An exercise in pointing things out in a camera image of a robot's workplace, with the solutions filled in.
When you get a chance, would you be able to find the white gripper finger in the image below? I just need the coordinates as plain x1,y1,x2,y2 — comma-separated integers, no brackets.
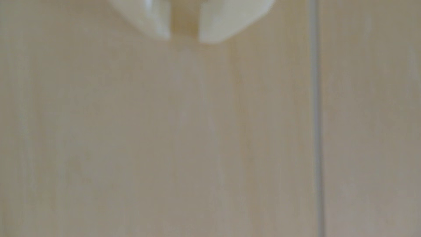
199,0,275,44
107,0,172,40

